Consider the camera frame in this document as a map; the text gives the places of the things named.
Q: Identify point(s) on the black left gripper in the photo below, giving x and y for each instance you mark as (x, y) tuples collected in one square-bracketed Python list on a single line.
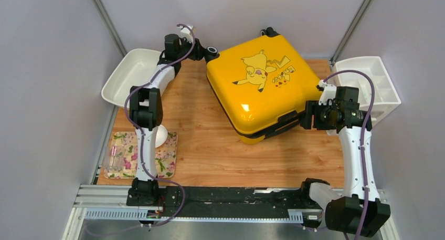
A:
[(199, 51)]

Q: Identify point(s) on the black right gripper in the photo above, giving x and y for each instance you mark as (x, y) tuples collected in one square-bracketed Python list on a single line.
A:
[(312, 108)]

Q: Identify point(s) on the yellow cartoon hard-shell suitcase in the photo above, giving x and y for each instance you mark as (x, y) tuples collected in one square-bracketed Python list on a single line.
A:
[(262, 86)]

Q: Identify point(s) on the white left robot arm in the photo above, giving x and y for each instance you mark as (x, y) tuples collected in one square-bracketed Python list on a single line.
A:
[(143, 108)]

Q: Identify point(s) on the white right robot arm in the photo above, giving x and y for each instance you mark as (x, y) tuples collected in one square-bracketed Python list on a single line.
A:
[(359, 210)]

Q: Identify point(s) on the white drawer organizer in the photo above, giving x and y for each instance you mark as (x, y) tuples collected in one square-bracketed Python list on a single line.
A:
[(386, 98)]

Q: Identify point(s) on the white rectangular basin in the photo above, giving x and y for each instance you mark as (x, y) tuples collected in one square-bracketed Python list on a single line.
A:
[(135, 69)]

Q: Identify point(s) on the white small bowl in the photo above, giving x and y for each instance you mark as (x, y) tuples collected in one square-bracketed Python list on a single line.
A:
[(161, 136)]

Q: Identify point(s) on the clear glass cup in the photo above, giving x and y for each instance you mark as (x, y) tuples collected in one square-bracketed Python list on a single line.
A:
[(114, 161)]

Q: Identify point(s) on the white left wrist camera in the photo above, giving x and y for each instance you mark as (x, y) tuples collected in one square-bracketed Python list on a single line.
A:
[(187, 32)]

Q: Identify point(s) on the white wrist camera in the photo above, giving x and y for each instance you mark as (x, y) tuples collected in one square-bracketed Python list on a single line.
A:
[(328, 92), (187, 32)]

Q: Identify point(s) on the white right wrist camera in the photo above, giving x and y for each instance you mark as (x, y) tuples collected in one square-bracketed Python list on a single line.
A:
[(328, 92)]

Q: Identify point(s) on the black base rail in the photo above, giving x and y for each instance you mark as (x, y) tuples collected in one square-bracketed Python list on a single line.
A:
[(224, 202)]

